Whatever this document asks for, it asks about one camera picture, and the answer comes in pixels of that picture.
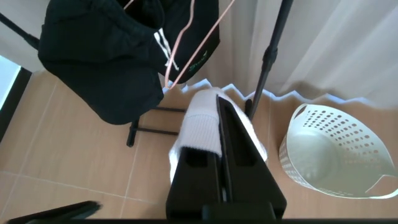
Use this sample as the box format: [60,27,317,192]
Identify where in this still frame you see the black shorts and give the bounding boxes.
[37,0,221,126]

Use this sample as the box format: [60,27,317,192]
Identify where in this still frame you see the white laundry basket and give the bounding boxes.
[279,103,398,200]

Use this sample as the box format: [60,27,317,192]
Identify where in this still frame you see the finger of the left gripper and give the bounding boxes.
[6,200,103,223]

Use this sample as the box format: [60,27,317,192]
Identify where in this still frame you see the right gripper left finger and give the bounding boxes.
[165,146,224,219]

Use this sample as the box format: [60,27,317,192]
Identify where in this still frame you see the black clothes rack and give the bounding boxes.
[0,0,295,148]

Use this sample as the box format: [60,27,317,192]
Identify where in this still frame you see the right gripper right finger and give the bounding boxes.
[216,95,288,219]

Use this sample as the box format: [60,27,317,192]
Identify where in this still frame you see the white garment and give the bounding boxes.
[168,86,269,184]

